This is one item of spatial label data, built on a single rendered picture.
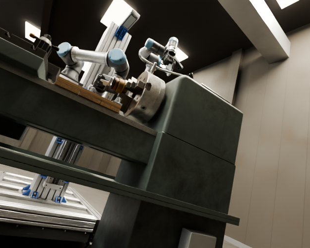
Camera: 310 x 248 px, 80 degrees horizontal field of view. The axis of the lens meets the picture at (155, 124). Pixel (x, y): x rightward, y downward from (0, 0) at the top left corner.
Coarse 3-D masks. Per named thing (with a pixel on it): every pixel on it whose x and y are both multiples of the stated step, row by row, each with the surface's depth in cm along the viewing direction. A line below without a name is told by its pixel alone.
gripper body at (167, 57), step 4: (164, 52) 135; (168, 52) 133; (172, 52) 135; (164, 56) 132; (168, 56) 130; (172, 56) 135; (164, 60) 129; (168, 60) 128; (172, 60) 131; (164, 64) 132; (168, 64) 133
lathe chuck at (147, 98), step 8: (144, 72) 116; (144, 80) 109; (152, 80) 106; (152, 88) 104; (136, 96) 109; (144, 96) 102; (152, 96) 104; (136, 104) 103; (144, 104) 103; (152, 104) 105; (128, 112) 110; (136, 112) 106; (144, 112) 106; (136, 120) 113
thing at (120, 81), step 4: (116, 80) 107; (120, 80) 108; (124, 80) 111; (112, 84) 112; (116, 84) 107; (120, 84) 107; (124, 84) 108; (112, 88) 108; (116, 88) 108; (120, 88) 108; (120, 92) 110; (124, 92) 111
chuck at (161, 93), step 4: (160, 80) 112; (164, 84) 111; (160, 88) 107; (164, 88) 109; (160, 92) 106; (164, 92) 108; (160, 96) 106; (156, 100) 105; (160, 100) 106; (156, 104) 106; (152, 108) 106; (156, 108) 106; (152, 112) 107; (148, 116) 108; (152, 116) 108; (144, 120) 111; (148, 120) 111
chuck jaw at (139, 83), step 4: (128, 84) 108; (132, 84) 105; (136, 84) 105; (140, 84) 103; (144, 84) 104; (148, 84) 104; (124, 88) 109; (128, 88) 107; (132, 88) 106; (136, 88) 105; (140, 88) 104; (144, 88) 103; (148, 88) 103; (132, 92) 111; (136, 92) 109
